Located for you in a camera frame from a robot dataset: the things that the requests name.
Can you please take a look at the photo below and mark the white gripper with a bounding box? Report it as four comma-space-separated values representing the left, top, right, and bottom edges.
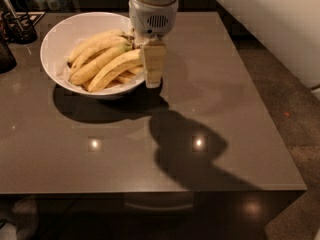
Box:
129, 0, 178, 88

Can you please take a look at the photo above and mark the yellow banana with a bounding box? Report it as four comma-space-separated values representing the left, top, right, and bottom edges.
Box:
67, 29, 131, 67
69, 44, 132, 85
67, 36, 131, 73
88, 49, 142, 93

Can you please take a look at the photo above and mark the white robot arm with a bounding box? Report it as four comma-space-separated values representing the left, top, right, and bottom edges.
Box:
129, 0, 179, 88

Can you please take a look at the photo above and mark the lower partly hidden banana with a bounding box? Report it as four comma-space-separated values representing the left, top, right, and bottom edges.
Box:
107, 65, 143, 88

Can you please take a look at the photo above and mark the white ceramic bowl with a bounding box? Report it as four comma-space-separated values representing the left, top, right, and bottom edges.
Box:
40, 12, 144, 100

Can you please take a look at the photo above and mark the dark round object left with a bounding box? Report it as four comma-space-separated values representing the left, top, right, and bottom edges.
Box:
0, 37, 17, 73

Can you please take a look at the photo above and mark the white pen in holder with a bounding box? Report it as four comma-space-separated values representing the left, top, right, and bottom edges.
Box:
3, 0, 23, 32

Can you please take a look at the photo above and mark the black wire pen holder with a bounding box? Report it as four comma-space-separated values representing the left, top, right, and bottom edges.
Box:
4, 11, 38, 44

